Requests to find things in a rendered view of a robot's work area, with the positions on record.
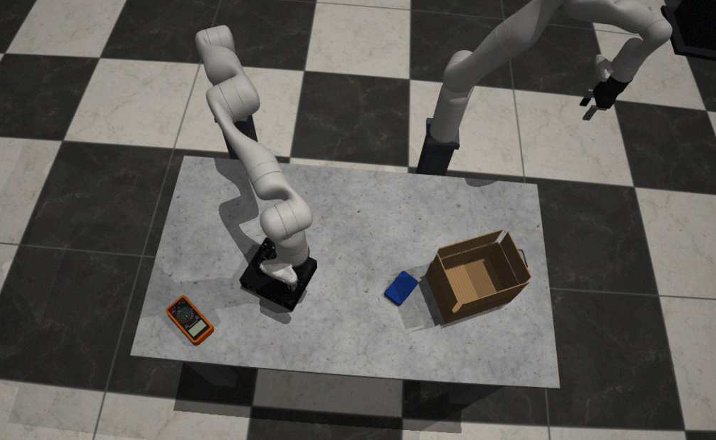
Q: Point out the brown cardboard box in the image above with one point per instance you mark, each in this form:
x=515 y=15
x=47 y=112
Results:
x=474 y=275

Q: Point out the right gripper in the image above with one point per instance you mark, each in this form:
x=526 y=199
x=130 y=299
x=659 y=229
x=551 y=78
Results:
x=288 y=269

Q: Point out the orange digital multimeter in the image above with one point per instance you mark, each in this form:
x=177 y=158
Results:
x=190 y=320

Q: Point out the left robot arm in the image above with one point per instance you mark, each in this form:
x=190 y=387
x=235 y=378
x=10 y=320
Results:
x=521 y=31

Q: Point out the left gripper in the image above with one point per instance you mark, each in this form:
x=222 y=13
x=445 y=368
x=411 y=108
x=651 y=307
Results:
x=615 y=79

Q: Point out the black lighting desk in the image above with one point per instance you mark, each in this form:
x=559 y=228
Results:
x=268 y=287

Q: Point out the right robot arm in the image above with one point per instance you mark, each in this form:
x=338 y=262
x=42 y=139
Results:
x=230 y=101

